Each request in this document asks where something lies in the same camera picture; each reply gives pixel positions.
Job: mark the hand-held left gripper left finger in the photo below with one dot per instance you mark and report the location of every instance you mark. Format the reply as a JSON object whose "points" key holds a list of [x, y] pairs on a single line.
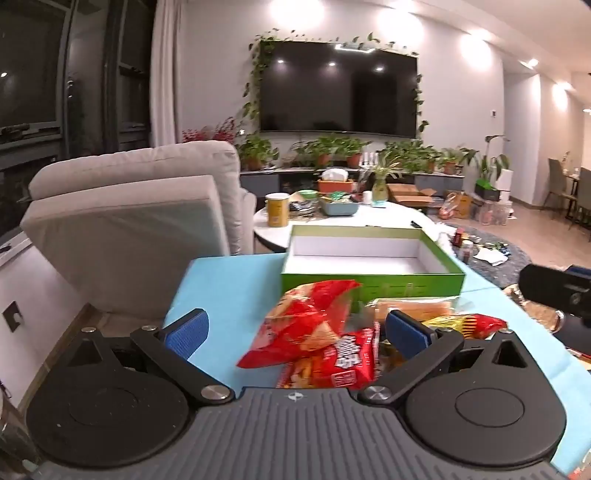
{"points": [[184, 330]]}

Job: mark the white curtain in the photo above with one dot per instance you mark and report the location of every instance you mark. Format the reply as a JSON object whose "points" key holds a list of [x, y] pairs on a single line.
{"points": [[166, 69]]}

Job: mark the black wall television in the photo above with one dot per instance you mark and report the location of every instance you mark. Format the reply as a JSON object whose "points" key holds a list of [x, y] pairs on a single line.
{"points": [[337, 87]]}

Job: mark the potted green plant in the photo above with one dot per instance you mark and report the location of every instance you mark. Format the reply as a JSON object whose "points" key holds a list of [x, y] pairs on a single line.
{"points": [[321, 147], [452, 161], [353, 150], [256, 150], [413, 157]]}

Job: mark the round dark rug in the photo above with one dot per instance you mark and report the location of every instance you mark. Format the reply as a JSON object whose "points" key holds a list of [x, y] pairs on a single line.
{"points": [[512, 263]]}

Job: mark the large red beige snack bag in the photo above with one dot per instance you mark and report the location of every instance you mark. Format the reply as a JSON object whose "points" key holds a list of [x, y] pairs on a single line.
{"points": [[300, 323]]}

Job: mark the grey dining chair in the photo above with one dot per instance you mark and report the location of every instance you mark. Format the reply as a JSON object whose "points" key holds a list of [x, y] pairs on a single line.
{"points": [[584, 194], [556, 184]]}

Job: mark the black box with green top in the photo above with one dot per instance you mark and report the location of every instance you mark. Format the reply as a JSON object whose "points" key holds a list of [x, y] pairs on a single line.
{"points": [[487, 193]]}

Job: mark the dark window frame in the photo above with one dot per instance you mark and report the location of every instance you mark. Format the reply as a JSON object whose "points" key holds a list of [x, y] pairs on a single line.
{"points": [[46, 92]]}

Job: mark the small white cup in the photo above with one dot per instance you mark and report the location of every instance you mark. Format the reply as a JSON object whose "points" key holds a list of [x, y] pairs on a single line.
{"points": [[367, 197]]}

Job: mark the red berry decoration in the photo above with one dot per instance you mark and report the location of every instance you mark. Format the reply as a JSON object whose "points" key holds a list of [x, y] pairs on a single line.
{"points": [[217, 131]]}

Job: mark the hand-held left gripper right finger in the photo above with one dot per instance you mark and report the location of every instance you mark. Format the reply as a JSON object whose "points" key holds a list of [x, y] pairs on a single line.
{"points": [[406, 334]]}

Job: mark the light blue table cover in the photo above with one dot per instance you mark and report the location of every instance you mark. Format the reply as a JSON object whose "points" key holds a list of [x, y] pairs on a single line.
{"points": [[221, 286]]}

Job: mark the orange tissue box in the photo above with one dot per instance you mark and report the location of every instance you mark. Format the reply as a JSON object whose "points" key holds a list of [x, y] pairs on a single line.
{"points": [[336, 184]]}

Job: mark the white paper sheet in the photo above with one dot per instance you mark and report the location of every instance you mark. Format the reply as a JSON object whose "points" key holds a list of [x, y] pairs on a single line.
{"points": [[489, 256]]}

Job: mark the yellow canister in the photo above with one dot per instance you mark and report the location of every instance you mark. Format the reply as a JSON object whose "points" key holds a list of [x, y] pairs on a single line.
{"points": [[278, 210]]}

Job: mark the grey television cabinet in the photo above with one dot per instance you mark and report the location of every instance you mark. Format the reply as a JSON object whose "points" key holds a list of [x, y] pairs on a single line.
{"points": [[258, 182]]}

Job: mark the black wall socket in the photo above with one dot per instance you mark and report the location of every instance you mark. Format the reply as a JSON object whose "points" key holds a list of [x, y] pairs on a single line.
{"points": [[12, 316]]}

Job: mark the beige sofa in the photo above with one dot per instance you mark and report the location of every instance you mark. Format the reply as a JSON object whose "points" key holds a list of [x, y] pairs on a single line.
{"points": [[138, 221]]}

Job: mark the white oval coffee table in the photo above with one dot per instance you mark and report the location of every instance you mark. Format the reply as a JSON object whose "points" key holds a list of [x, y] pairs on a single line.
{"points": [[388, 214]]}

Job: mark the open cardboard box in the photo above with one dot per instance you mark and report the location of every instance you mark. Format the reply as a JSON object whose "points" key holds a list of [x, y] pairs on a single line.
{"points": [[408, 196]]}

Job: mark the red noodle snack packet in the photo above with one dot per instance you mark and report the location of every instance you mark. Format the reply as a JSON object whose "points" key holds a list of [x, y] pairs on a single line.
{"points": [[351, 364]]}

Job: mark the yellow red striped snack packet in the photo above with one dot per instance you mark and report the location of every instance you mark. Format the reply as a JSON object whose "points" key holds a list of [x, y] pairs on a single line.
{"points": [[475, 323]]}

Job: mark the tall leafy floor plant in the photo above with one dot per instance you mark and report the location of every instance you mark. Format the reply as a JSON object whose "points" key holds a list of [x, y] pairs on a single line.
{"points": [[489, 164]]}

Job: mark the clear storage bin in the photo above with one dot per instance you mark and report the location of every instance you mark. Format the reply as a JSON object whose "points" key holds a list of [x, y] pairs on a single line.
{"points": [[496, 213]]}

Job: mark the round wooden side table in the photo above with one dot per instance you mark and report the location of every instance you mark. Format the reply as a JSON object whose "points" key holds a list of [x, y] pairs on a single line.
{"points": [[531, 314]]}

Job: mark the glass vase with green plant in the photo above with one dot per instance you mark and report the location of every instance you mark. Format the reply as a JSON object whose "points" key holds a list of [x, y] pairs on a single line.
{"points": [[380, 189]]}

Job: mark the white air purifier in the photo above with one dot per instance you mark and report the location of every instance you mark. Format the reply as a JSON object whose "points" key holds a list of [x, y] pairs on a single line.
{"points": [[506, 184]]}

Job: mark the green bowl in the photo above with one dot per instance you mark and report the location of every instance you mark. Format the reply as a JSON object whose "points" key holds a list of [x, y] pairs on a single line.
{"points": [[307, 194]]}

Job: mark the white antenna router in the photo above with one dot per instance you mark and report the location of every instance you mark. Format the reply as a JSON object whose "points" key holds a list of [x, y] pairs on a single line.
{"points": [[370, 160]]}

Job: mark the yellow cardboard box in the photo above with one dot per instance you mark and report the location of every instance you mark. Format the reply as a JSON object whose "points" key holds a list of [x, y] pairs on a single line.
{"points": [[471, 205]]}

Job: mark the grey-blue snack tray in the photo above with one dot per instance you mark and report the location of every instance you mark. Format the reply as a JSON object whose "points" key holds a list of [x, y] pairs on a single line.
{"points": [[339, 207]]}

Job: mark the green ivy vine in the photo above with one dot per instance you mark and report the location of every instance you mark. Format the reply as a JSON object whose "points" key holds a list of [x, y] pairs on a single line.
{"points": [[255, 69]]}

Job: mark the clear biscuit pack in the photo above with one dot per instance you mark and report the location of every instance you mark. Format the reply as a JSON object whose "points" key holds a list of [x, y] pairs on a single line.
{"points": [[415, 307]]}

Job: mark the green cardboard box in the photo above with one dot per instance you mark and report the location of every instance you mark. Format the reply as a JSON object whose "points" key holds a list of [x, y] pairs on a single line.
{"points": [[323, 286]]}

